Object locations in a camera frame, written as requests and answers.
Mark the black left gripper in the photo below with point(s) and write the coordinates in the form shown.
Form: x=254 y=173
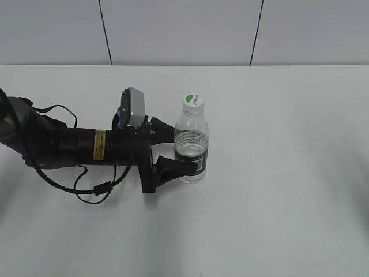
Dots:
x=133 y=145

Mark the clear cestbon water bottle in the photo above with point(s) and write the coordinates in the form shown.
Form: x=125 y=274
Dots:
x=191 y=141

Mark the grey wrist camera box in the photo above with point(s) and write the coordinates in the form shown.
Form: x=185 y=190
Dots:
x=131 y=111

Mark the white green bottle cap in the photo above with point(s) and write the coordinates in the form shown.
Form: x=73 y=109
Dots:
x=193 y=103

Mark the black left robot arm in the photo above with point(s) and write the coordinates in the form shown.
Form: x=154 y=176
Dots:
x=45 y=143

